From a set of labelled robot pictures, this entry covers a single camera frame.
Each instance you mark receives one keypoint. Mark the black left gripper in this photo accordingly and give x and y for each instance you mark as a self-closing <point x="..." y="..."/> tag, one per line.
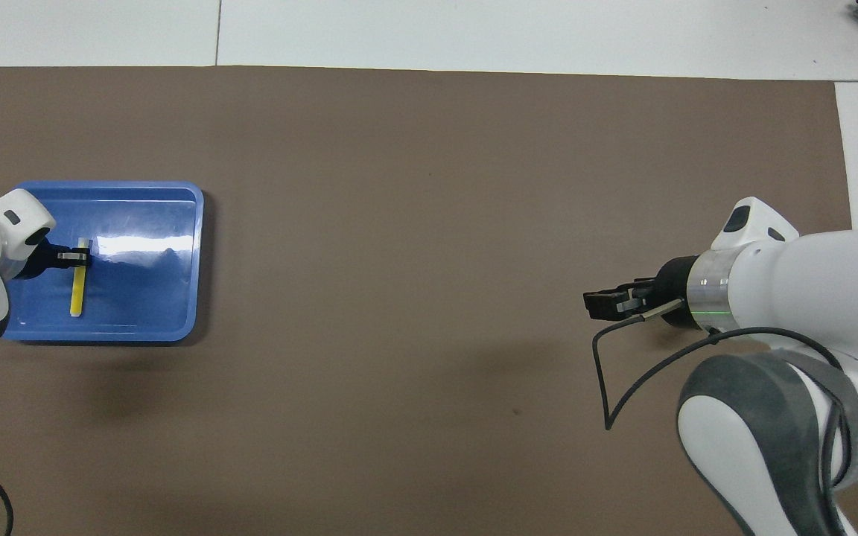
<point x="42" y="260"/>

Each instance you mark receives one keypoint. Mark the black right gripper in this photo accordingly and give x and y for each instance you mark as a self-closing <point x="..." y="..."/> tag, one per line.
<point x="673" y="286"/>

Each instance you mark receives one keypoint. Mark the yellow pen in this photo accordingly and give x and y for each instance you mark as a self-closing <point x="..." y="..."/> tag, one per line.
<point x="77" y="294"/>

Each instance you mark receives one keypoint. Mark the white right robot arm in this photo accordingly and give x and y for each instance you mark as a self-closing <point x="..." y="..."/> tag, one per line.
<point x="809" y="283"/>

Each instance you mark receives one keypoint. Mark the blue plastic tray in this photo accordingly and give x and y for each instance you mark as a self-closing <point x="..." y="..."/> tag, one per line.
<point x="161" y="298"/>

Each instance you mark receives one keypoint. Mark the brown table mat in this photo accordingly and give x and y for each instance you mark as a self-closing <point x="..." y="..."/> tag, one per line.
<point x="429" y="186"/>

